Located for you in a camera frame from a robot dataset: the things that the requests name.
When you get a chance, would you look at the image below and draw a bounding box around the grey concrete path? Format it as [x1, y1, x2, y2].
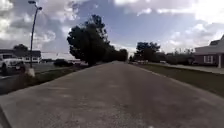
[0, 60, 224, 128]

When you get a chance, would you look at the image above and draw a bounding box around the large dark tree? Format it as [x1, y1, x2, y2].
[66, 14, 112, 67]

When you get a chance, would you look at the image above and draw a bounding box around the dark car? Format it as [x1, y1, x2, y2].
[53, 58, 74, 68]

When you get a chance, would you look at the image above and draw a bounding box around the grass strip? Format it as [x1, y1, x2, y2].
[0, 65, 88, 96]
[132, 62, 224, 98]

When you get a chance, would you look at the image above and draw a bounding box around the grey asphalt road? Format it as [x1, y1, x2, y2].
[0, 62, 64, 80]

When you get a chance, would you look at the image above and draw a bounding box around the street lamp pole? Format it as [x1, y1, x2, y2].
[27, 0, 43, 78]

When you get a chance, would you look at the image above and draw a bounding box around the low long building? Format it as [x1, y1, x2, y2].
[0, 48, 43, 64]

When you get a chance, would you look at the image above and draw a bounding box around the pale concrete driveway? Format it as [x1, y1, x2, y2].
[148, 62, 224, 75]

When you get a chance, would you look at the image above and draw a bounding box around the red brick house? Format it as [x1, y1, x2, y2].
[193, 34, 224, 69]

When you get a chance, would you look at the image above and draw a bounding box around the white pickup truck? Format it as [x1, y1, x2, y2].
[0, 53, 26, 75]

